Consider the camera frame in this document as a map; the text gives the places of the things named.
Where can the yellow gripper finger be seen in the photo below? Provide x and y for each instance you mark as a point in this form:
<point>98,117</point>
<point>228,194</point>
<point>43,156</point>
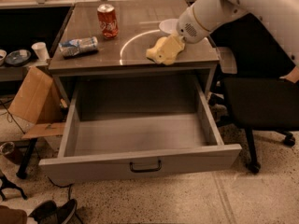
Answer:
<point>173,48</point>

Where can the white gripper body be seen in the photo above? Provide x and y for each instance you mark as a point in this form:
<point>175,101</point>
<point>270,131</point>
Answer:
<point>188,26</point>

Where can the yellow sponge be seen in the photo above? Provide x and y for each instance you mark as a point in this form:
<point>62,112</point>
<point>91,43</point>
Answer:
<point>157,50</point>

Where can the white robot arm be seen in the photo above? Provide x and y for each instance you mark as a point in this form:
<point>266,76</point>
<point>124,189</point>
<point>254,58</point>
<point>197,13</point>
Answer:
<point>279,17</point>

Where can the grey drawer cabinet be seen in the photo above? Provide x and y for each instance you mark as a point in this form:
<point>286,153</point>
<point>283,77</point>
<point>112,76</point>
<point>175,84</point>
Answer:
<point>138,22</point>

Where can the open grey top drawer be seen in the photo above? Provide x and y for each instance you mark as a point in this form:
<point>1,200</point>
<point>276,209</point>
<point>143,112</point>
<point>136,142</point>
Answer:
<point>114,121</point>

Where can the white bowl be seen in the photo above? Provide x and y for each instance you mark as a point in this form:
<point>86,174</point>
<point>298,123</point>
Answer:
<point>168,26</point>

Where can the red soda can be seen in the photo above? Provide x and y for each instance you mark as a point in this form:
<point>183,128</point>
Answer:
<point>107,20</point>

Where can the black office chair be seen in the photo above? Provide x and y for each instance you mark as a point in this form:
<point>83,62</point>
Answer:
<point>252,82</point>

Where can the crumpled blue chip bag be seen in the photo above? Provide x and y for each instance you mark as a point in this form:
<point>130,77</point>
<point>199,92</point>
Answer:
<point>75,47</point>

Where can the white paper cup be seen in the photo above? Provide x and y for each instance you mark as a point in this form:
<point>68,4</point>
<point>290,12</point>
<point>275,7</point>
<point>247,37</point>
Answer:
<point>41,51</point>

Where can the brown cardboard box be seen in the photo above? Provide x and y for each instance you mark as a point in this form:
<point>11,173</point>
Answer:
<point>38,102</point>

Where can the dark round plate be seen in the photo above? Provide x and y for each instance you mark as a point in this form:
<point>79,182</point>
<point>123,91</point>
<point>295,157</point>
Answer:
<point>18,57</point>

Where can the dark cup on floor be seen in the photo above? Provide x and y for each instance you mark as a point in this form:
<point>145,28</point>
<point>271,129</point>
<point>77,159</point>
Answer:
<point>11,152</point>

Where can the black shoe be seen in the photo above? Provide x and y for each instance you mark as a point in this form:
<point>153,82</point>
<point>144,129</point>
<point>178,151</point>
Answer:
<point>49,212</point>

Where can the black stand leg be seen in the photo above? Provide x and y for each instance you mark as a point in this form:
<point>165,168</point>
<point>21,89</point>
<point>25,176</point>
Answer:
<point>6,184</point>

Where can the black drawer handle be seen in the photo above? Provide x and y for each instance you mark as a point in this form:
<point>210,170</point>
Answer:
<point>140,168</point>

